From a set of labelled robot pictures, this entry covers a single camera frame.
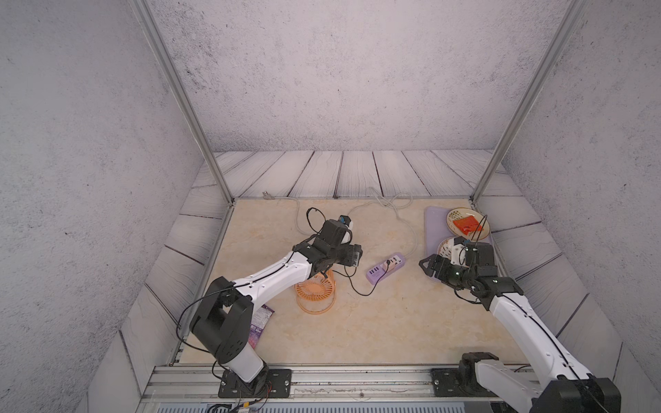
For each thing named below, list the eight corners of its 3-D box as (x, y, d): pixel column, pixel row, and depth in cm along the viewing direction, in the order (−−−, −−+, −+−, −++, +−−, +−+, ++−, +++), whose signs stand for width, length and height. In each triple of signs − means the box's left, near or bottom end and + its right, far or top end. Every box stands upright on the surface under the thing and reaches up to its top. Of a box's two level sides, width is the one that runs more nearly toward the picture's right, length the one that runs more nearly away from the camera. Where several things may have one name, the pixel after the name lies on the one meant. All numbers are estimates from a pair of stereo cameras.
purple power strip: (372, 286, 95) (374, 276, 89) (365, 277, 98) (366, 266, 92) (407, 264, 101) (411, 254, 95) (399, 256, 103) (403, 245, 98)
